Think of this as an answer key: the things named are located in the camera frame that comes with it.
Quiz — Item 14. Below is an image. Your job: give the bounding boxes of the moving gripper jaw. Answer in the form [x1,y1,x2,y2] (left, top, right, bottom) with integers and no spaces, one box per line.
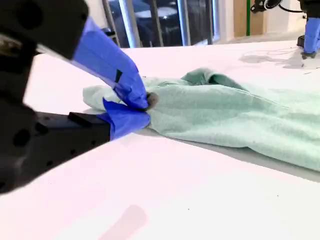
[0,0,160,111]

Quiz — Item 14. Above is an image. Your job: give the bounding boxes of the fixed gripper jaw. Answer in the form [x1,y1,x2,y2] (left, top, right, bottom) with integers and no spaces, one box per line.
[34,97,152,173]

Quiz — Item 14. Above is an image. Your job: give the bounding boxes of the pale green t-shirt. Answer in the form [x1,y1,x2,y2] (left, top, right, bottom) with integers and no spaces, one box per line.
[82,67,320,173]

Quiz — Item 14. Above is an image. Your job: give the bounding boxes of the dark glass window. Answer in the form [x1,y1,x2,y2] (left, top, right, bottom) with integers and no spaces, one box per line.
[102,0,221,49]

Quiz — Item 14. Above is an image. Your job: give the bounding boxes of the green vertical bar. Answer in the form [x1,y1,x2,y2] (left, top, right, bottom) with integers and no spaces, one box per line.
[245,0,251,37]

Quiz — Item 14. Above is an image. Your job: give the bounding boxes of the thin white cable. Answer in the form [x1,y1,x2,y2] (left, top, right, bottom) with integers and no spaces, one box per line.
[243,46,305,58]

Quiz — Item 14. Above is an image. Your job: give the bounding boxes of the wooden wall panel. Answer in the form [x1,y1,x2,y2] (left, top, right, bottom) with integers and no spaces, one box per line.
[233,0,266,38]

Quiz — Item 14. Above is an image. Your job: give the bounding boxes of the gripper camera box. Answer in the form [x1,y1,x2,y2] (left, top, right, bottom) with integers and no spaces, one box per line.
[250,0,285,14]

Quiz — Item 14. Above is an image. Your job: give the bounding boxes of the camera black cable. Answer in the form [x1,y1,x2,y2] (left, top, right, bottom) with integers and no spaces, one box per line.
[279,2,305,15]

